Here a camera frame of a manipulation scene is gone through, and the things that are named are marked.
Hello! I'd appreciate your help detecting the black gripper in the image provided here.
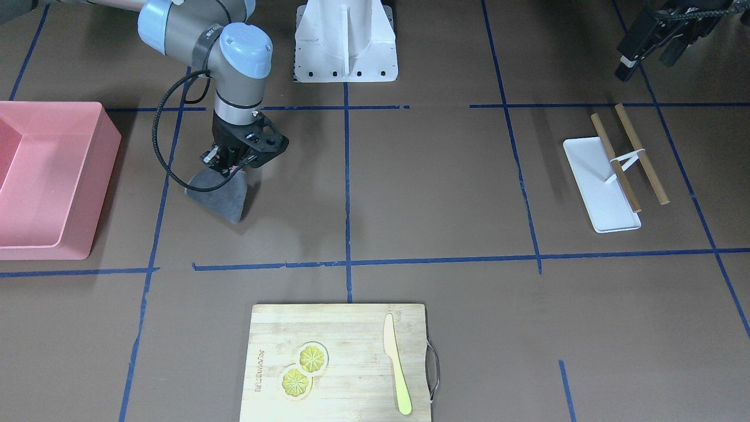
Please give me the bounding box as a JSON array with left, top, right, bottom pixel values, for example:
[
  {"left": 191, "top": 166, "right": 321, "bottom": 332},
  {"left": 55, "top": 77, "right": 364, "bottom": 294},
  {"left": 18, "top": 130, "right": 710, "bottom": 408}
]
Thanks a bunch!
[
  {"left": 201, "top": 117, "right": 259, "bottom": 176},
  {"left": 615, "top": 1, "right": 733, "bottom": 82}
]

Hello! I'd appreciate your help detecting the grey and magenta cloth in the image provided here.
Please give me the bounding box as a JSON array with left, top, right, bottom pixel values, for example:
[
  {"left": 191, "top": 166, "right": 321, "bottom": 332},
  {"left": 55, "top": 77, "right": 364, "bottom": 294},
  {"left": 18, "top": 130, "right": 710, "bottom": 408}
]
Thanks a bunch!
[{"left": 185, "top": 168, "right": 247, "bottom": 224}]

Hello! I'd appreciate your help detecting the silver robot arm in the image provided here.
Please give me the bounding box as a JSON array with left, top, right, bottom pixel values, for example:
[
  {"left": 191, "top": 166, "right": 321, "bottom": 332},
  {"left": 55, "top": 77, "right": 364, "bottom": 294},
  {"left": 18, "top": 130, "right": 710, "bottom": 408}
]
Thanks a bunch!
[{"left": 101, "top": 1, "right": 273, "bottom": 178}]

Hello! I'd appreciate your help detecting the wooden rack rod inner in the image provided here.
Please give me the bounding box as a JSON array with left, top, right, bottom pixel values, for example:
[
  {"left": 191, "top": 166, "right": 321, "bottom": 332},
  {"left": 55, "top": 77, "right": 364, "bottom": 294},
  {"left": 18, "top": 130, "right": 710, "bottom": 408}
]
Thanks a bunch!
[{"left": 590, "top": 113, "right": 641, "bottom": 213}]

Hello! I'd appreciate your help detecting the wooden rack rod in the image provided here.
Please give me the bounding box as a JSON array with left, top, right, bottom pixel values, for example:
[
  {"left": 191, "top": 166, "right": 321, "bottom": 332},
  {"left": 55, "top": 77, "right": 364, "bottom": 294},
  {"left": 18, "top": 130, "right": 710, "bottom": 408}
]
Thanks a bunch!
[
  {"left": 615, "top": 103, "right": 670, "bottom": 205},
  {"left": 590, "top": 113, "right": 641, "bottom": 213}
]

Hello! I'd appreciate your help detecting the wooden rack rod outer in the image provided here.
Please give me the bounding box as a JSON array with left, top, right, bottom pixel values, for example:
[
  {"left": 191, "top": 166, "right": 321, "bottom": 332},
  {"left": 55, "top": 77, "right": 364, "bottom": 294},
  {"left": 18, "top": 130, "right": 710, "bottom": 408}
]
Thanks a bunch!
[{"left": 615, "top": 103, "right": 670, "bottom": 205}]

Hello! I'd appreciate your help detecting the pink plastic bin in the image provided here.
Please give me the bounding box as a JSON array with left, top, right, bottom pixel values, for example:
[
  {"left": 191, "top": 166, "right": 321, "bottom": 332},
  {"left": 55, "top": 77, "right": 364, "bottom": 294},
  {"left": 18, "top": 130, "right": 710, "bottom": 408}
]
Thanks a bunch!
[{"left": 1, "top": 101, "right": 121, "bottom": 261}]

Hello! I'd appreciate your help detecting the white towel rack tray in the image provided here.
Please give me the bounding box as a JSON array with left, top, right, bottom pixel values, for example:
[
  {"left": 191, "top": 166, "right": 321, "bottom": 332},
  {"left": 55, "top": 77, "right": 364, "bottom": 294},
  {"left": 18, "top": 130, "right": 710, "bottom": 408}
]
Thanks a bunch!
[{"left": 563, "top": 137, "right": 641, "bottom": 233}]

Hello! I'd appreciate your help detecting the lemon slice upper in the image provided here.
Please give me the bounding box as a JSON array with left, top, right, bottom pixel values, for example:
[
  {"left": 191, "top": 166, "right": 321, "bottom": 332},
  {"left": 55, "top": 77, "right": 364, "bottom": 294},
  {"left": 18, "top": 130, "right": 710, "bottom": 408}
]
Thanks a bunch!
[{"left": 295, "top": 341, "right": 329, "bottom": 377}]

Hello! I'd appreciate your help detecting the lemon slice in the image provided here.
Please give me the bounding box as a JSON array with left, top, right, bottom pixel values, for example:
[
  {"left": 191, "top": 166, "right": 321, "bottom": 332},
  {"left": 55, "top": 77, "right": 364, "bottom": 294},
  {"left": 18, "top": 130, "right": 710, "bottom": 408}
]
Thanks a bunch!
[
  {"left": 295, "top": 341, "right": 329, "bottom": 377},
  {"left": 278, "top": 364, "right": 314, "bottom": 401}
]

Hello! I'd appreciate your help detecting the wooden cutting board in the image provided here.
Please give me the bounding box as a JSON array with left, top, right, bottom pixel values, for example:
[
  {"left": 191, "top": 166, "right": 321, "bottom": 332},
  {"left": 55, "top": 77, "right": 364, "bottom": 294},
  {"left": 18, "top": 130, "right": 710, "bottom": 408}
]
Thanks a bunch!
[{"left": 238, "top": 304, "right": 436, "bottom": 421}]

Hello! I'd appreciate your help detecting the lemon slice lower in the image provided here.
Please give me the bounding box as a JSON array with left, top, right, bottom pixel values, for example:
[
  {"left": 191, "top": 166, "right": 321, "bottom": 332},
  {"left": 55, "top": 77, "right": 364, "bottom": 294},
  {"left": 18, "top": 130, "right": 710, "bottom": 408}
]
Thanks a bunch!
[{"left": 278, "top": 364, "right": 314, "bottom": 401}]

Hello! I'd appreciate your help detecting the yellow plastic knife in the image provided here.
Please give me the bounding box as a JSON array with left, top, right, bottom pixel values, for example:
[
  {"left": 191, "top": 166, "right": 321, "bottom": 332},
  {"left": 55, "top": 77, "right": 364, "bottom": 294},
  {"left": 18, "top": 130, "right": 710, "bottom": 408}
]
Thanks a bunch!
[{"left": 383, "top": 314, "right": 413, "bottom": 415}]

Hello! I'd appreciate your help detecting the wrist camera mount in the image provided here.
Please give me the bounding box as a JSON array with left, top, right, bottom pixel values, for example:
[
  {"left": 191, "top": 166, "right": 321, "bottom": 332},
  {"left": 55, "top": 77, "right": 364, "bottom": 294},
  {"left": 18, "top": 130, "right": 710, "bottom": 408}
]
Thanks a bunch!
[{"left": 238, "top": 113, "right": 289, "bottom": 169}]

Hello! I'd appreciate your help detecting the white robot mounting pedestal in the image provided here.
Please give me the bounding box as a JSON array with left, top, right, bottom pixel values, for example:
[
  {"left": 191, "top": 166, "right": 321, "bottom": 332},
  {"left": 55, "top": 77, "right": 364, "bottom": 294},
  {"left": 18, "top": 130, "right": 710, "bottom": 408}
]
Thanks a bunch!
[{"left": 293, "top": 1, "right": 399, "bottom": 83}]

